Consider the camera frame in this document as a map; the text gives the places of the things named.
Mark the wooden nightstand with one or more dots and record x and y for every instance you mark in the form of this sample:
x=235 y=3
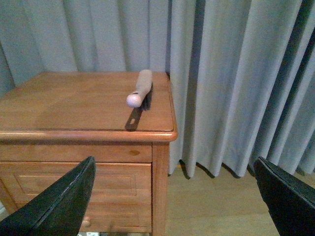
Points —
x=55 y=120

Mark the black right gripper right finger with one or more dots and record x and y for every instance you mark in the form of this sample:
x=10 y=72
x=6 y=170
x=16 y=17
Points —
x=291 y=202

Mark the round wooden drawer knob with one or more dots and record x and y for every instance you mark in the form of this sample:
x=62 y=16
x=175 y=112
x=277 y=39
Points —
x=86 y=222

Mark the grey curtain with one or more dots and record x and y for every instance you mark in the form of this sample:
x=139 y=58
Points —
x=242 y=71

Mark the beige hand brush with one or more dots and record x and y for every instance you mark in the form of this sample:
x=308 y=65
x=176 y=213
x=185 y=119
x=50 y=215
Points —
x=142 y=96

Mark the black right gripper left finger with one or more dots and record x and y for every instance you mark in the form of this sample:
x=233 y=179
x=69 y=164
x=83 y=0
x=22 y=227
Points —
x=57 y=211

